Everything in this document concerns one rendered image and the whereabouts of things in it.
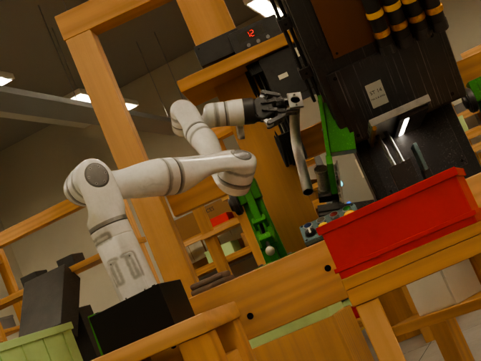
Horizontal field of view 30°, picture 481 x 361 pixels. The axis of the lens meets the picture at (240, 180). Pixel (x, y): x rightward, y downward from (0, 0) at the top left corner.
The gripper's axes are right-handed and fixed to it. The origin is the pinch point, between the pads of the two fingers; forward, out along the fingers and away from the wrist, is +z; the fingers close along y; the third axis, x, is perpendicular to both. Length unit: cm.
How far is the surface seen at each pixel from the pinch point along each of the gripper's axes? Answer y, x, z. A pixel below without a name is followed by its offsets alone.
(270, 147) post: 7.5, 26.6, -4.7
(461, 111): 551, 672, 332
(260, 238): -27.7, 24.2, -13.1
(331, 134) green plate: -16.0, -4.9, 7.8
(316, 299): -64, -2, -5
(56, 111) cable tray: 418, 444, -143
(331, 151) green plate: -19.9, -2.4, 7.2
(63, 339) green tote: -65, 0, -66
